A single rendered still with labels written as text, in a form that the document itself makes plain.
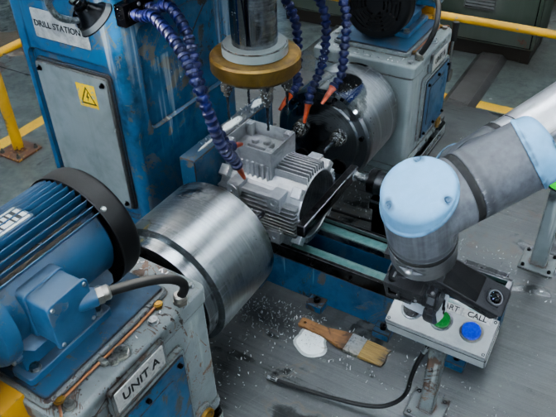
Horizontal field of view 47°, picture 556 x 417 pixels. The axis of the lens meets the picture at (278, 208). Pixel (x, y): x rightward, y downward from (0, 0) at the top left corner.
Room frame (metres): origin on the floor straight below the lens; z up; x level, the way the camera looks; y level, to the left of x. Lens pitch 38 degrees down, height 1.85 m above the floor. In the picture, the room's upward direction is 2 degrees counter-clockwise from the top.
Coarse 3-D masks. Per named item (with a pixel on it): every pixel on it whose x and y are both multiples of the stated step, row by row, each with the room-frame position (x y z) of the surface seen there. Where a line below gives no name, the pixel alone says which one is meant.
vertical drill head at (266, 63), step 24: (240, 0) 1.13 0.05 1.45; (264, 0) 1.13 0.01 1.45; (240, 24) 1.13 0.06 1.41; (264, 24) 1.13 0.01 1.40; (216, 48) 1.19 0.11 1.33; (240, 48) 1.14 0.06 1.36; (264, 48) 1.13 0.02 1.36; (288, 48) 1.17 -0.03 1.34; (216, 72) 1.12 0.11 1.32; (240, 72) 1.09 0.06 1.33; (264, 72) 1.09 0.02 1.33; (288, 72) 1.11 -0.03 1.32; (264, 96) 1.10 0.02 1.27; (288, 96) 1.18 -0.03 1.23
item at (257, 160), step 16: (240, 128) 1.21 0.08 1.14; (256, 128) 1.23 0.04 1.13; (272, 128) 1.21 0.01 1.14; (256, 144) 1.17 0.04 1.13; (272, 144) 1.17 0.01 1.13; (288, 144) 1.16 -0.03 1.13; (256, 160) 1.12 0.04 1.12; (272, 160) 1.10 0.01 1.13; (256, 176) 1.11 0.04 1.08; (272, 176) 1.10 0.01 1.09
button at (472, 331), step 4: (464, 324) 0.69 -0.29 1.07; (468, 324) 0.69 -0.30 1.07; (472, 324) 0.69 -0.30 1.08; (476, 324) 0.68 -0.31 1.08; (464, 328) 0.68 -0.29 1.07; (468, 328) 0.68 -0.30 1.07; (472, 328) 0.68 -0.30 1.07; (476, 328) 0.68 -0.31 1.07; (480, 328) 0.68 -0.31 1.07; (464, 332) 0.68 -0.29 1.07; (468, 332) 0.68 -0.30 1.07; (472, 332) 0.67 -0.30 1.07; (476, 332) 0.67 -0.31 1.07; (480, 332) 0.67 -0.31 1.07; (464, 336) 0.67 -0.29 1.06; (468, 336) 0.67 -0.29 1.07; (472, 336) 0.67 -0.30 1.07; (476, 336) 0.67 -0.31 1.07
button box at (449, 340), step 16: (400, 304) 0.74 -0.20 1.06; (448, 304) 0.73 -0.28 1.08; (400, 320) 0.72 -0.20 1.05; (416, 320) 0.71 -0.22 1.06; (464, 320) 0.70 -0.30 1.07; (480, 320) 0.69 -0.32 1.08; (496, 320) 0.69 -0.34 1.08; (416, 336) 0.70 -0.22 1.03; (432, 336) 0.68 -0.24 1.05; (448, 336) 0.68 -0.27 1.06; (480, 336) 0.67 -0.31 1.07; (496, 336) 0.69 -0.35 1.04; (448, 352) 0.68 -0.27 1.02; (464, 352) 0.65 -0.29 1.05; (480, 352) 0.65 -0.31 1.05
